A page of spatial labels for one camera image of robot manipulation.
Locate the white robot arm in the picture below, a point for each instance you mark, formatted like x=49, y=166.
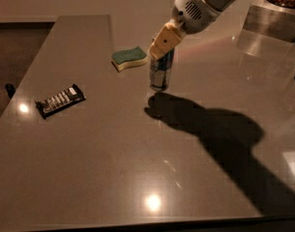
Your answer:
x=219, y=5

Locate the black object at table edge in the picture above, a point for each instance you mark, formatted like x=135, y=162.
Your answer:
x=10, y=90

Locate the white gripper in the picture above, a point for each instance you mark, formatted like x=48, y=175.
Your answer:
x=192, y=16

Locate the black snack bar wrapper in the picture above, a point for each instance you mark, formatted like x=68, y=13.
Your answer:
x=64, y=99

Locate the metallic box container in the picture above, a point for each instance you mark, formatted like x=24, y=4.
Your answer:
x=271, y=20

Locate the redbull can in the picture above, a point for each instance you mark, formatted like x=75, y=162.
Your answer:
x=160, y=71

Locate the green and yellow sponge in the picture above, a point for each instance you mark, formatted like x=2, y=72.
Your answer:
x=129, y=58

